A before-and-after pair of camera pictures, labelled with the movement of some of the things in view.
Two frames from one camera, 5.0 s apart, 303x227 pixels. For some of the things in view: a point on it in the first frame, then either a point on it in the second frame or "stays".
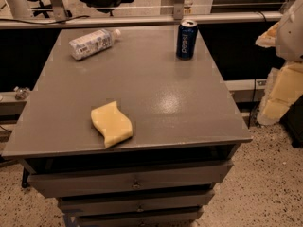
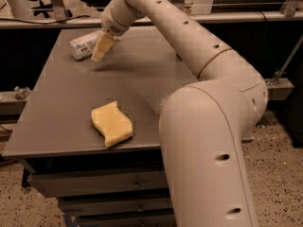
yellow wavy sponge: x=114 y=126 stays
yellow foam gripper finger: x=267 y=39 to x=103 y=46
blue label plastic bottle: x=93 y=43 stays
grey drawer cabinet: x=186 y=130 stays
